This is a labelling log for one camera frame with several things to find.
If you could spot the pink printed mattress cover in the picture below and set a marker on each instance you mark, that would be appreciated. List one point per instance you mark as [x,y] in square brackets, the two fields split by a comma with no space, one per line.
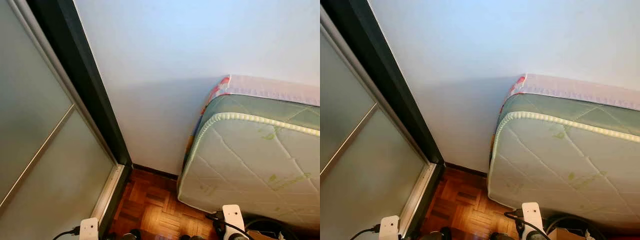
[270,89]
[575,89]

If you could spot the frosted glass wardrobe door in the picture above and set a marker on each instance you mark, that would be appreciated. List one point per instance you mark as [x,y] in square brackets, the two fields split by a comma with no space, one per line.
[40,150]
[360,165]

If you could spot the white quilted mattress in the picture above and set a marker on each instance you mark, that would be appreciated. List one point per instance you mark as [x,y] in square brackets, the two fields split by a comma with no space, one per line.
[565,160]
[250,160]

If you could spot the black round bin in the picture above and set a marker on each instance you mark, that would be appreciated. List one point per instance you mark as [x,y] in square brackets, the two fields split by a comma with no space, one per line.
[592,225]
[287,227]

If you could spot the brown cardboard box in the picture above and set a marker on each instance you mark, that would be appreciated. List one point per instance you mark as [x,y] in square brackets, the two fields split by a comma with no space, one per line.
[257,235]
[562,235]

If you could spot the dark wooden baseboard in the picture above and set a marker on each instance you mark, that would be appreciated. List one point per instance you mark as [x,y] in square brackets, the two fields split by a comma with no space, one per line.
[465,170]
[155,172]

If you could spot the dark wardrobe frame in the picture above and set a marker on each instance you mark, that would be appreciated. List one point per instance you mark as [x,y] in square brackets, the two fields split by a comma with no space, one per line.
[385,60]
[75,60]

